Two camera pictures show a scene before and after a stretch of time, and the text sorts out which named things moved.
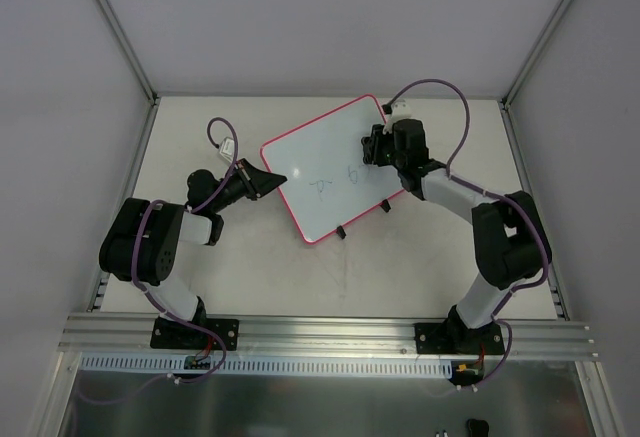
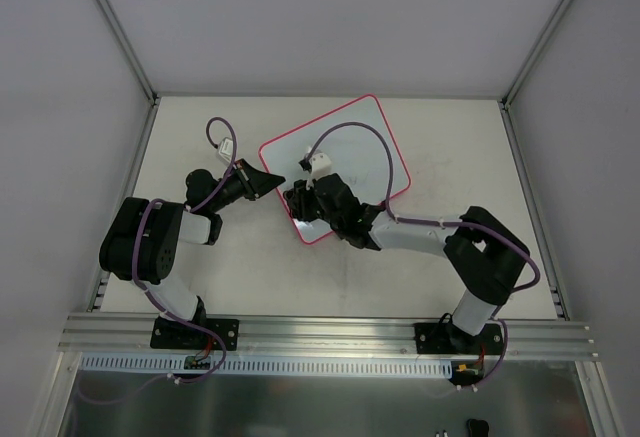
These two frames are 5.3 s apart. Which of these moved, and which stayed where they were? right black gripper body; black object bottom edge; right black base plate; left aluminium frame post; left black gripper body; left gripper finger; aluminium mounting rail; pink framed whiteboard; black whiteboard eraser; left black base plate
Moved: black whiteboard eraser; right black gripper body
Stayed: left gripper finger; left aluminium frame post; left black base plate; pink framed whiteboard; black object bottom edge; aluminium mounting rail; left black gripper body; right black base plate
